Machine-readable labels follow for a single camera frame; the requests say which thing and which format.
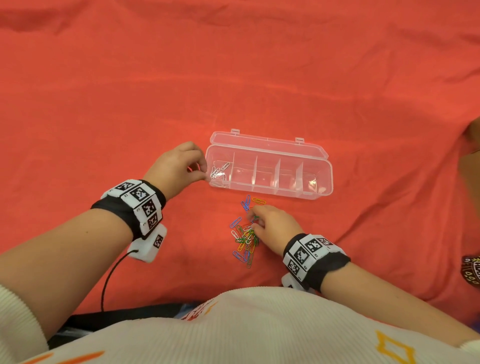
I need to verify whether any person's right forearm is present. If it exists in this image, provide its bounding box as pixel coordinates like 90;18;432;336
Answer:
319;261;480;348

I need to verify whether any brown wooden furniture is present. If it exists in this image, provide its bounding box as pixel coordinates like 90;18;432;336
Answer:
459;116;480;212

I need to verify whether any black cable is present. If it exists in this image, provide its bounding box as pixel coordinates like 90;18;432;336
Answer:
101;250;133;313

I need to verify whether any pile of colourful paper clips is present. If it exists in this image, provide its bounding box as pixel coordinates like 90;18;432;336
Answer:
229;194;268;269

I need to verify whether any person's left hand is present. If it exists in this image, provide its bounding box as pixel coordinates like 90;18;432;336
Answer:
143;141;209;202

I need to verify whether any white knit sweater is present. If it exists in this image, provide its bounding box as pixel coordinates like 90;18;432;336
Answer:
0;284;480;364

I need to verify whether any black wristband with marker blocks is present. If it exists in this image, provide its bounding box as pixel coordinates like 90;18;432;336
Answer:
282;233;351;293
91;179;167;241

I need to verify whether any person's left forearm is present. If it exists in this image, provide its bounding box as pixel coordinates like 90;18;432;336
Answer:
0;208;134;340

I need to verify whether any clear plastic compartment box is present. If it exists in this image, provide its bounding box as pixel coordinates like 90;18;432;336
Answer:
205;128;334;200

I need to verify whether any red cloth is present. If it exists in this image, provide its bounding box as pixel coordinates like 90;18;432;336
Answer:
0;0;480;327

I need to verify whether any dark brown patterned object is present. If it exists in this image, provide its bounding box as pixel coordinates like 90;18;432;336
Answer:
461;255;480;289

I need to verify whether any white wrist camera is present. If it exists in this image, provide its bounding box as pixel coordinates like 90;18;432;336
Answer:
127;224;168;263
281;274;305;292

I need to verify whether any person's right hand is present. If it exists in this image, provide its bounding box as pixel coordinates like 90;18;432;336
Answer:
249;204;305;258

